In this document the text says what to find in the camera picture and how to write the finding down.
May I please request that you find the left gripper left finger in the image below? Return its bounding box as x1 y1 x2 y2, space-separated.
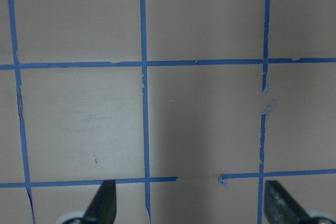
82 180 116 224

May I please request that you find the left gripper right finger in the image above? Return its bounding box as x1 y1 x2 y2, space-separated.
264 180 311 224

